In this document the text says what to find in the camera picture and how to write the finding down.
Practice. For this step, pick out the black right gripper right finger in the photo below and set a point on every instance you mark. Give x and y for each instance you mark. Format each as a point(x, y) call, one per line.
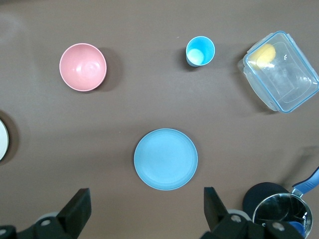
point(216, 214)

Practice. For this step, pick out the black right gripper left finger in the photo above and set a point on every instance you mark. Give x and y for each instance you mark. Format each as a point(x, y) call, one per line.
point(74, 214)

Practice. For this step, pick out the blue plate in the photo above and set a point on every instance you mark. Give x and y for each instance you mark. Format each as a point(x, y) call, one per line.
point(165, 159)

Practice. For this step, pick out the black pot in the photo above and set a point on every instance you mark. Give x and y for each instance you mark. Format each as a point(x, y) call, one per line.
point(264, 196)

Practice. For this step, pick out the small blue object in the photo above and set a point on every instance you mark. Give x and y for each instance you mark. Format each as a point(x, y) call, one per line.
point(296, 226)

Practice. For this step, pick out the beige plate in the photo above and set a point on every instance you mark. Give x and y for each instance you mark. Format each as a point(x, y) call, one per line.
point(3, 139)

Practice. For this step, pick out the brown table cloth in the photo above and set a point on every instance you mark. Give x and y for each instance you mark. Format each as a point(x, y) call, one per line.
point(159, 104)

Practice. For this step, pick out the pink bowl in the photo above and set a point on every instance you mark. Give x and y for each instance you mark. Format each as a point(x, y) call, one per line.
point(82, 67)

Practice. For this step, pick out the clear container with blue seal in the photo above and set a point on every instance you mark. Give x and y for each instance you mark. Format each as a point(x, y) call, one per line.
point(289, 84)

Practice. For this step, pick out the blue plastic cup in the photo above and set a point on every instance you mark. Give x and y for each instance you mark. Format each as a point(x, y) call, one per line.
point(199, 53)

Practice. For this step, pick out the yellow round food piece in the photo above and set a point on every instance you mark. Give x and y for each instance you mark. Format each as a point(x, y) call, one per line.
point(264, 53)

